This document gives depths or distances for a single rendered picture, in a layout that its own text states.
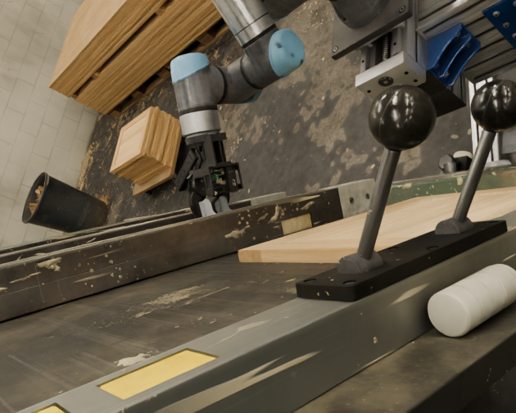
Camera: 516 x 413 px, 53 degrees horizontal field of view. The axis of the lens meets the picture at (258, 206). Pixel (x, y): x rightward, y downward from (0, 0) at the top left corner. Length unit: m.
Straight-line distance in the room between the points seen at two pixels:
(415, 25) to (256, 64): 0.48
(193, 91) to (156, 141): 3.04
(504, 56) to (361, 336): 1.17
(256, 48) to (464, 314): 0.72
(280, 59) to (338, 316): 0.70
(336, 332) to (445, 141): 2.11
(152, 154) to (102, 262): 3.18
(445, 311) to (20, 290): 0.57
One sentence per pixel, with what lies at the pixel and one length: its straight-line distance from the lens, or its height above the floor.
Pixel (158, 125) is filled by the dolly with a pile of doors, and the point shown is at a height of 0.31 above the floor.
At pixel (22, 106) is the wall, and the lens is 6.55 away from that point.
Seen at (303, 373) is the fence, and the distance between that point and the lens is 0.29.
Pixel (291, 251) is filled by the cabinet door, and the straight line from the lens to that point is 0.71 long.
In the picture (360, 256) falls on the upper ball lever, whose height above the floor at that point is 1.51.
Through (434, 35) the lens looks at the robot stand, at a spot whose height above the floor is 0.90.
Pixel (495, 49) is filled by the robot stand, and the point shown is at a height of 0.77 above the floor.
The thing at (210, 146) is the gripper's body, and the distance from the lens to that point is 0.97.
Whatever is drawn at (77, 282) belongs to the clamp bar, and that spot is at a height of 1.50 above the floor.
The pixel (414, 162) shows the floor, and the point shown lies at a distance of 2.42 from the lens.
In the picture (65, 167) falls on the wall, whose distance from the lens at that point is 6.46.
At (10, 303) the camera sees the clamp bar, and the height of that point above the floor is 1.57.
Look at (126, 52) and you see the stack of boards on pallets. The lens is 5.09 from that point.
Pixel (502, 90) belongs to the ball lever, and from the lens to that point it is 0.40.
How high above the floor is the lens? 1.76
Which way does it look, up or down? 34 degrees down
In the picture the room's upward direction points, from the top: 65 degrees counter-clockwise
